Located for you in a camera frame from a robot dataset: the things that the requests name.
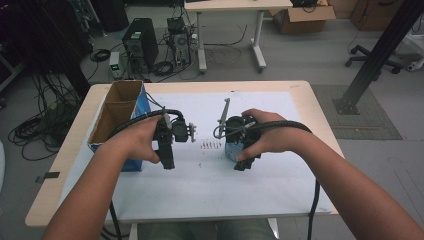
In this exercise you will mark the white paper sheet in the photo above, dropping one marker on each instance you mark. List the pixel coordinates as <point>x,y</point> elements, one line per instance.
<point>206,186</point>

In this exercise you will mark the grey power supply unit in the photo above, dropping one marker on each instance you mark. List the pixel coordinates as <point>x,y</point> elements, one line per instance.
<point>114,65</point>

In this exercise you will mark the white desk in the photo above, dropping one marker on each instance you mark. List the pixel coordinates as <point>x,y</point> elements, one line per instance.
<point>233,5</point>

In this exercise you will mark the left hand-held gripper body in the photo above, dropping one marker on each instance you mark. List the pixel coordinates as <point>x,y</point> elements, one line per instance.
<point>166,146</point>

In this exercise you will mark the row of small dark pins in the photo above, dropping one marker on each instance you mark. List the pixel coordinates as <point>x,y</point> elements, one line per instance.
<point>210,144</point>

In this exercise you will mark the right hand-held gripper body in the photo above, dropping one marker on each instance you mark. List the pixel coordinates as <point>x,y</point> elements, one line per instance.
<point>238,131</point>

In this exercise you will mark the person's left hand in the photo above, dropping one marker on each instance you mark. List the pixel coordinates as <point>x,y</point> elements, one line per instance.
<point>136,140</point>

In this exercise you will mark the person's right hand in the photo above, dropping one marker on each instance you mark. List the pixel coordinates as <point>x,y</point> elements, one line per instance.
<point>276,136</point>

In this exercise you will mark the black tape strip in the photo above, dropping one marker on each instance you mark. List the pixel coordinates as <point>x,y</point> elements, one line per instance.
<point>48,176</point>

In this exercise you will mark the grey floor mat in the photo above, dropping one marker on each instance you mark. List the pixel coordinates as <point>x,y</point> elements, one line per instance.
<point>366,130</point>

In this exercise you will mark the closed brown cardboard box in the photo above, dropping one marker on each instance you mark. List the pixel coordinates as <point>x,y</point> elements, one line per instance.
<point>373,15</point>

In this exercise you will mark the blue cardboard box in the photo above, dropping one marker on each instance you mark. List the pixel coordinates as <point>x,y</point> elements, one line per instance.
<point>116,110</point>

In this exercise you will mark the open brown cardboard box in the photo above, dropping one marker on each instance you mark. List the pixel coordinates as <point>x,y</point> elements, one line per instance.
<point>300,20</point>

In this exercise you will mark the black computer tower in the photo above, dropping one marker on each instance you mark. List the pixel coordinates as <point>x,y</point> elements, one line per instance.
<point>140,43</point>

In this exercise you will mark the open computer case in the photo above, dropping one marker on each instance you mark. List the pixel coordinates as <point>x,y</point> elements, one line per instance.
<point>180,41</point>

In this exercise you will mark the black office chair base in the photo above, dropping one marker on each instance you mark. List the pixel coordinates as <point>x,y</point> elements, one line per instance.
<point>373,58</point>

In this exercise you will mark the black metal post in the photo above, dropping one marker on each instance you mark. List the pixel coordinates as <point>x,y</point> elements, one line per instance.
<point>376,55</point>

